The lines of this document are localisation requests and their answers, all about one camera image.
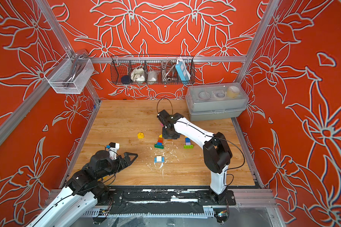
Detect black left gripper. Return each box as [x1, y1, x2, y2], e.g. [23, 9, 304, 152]
[97, 152, 139, 180]

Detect dark green lego plate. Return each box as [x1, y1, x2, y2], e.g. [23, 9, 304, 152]
[154, 144, 164, 149]

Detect lime green lego brick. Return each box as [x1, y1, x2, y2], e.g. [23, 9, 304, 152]
[183, 145, 194, 149]

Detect light blue lego plate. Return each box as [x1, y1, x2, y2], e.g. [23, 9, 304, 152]
[154, 156, 165, 163]

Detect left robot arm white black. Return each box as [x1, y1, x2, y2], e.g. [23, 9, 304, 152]
[28, 150, 138, 227]

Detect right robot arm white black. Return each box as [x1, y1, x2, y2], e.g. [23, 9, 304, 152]
[157, 110, 233, 204]

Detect yellow lego brick rear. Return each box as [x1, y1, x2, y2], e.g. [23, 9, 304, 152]
[137, 132, 145, 139]

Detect grey plastic storage box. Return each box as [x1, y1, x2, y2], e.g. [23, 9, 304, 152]
[186, 83, 249, 122]

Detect white crumpled bag in basket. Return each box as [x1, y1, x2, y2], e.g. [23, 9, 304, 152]
[130, 68, 145, 82]

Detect light blue box in basket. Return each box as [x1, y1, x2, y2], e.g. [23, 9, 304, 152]
[175, 57, 191, 84]

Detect metal tongs in bin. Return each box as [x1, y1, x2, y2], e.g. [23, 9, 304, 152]
[64, 49, 88, 88]

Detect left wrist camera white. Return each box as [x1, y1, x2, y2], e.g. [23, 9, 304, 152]
[105, 142, 120, 160]

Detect black wire wall basket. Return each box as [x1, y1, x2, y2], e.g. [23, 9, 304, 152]
[110, 54, 196, 85]

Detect aluminium rear rail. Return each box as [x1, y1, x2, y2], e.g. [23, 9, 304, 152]
[89, 56, 246, 64]

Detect clear plastic wall bin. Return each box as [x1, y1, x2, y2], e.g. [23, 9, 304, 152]
[45, 49, 94, 94]

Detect aluminium frame rail left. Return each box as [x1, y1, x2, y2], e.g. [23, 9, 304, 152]
[0, 81, 51, 146]

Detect aluminium frame post left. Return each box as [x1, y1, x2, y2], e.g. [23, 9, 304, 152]
[36, 1, 100, 104]

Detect aluminium frame post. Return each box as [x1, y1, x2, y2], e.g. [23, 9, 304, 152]
[36, 1, 100, 104]
[234, 0, 279, 83]

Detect aluminium frame post right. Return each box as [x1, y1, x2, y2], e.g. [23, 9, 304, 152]
[234, 0, 279, 83]

